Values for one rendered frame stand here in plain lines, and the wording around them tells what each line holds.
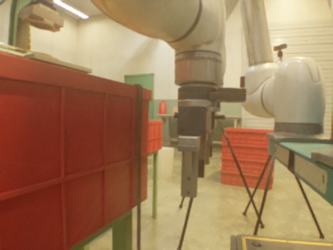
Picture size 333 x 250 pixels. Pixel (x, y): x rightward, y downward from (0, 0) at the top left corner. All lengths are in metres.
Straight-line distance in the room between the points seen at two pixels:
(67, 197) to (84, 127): 0.09
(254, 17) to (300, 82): 0.36
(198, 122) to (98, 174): 0.18
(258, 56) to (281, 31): 5.44
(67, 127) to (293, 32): 6.27
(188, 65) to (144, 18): 0.13
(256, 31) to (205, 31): 0.60
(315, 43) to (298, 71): 5.61
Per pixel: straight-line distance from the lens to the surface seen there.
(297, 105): 0.77
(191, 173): 0.38
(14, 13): 1.34
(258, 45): 0.99
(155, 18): 0.33
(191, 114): 0.38
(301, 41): 6.36
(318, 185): 0.45
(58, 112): 0.28
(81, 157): 0.31
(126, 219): 0.46
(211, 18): 0.42
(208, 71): 0.41
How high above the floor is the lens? 0.79
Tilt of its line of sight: 2 degrees down
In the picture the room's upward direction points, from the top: 1 degrees clockwise
